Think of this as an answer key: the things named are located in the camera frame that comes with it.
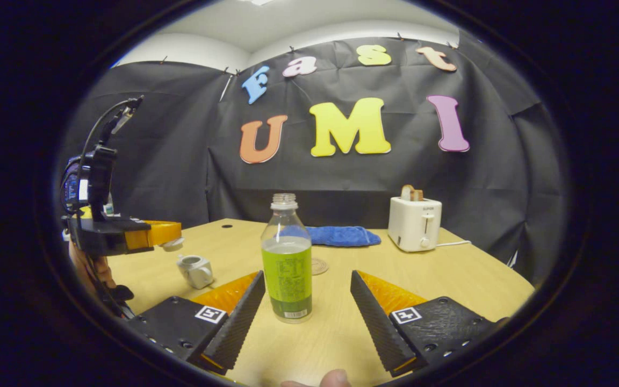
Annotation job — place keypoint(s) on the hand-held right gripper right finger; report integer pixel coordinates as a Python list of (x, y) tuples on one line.
[(376, 322)]

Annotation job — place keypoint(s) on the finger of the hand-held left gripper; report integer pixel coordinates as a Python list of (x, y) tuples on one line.
[(162, 232)]

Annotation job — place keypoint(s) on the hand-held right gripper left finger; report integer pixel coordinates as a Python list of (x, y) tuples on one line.
[(237, 322)]

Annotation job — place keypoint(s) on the white floral teacup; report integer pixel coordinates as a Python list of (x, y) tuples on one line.
[(196, 274)]

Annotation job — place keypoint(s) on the clear green-label water bottle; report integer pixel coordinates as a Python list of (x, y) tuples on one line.
[(287, 274)]

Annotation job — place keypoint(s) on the round wooden coaster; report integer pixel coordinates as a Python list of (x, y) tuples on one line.
[(320, 266)]

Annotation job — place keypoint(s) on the black backdrop cloth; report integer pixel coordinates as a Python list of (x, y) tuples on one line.
[(170, 161)]

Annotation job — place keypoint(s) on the blue towel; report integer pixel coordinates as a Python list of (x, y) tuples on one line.
[(342, 236)]

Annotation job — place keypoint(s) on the white toaster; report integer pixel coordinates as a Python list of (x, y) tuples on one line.
[(414, 226)]

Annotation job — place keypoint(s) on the toast bread slice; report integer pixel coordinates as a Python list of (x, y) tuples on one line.
[(407, 193), (418, 195)]

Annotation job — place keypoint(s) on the ceiling light panel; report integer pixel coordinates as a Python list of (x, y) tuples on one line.
[(258, 1)]

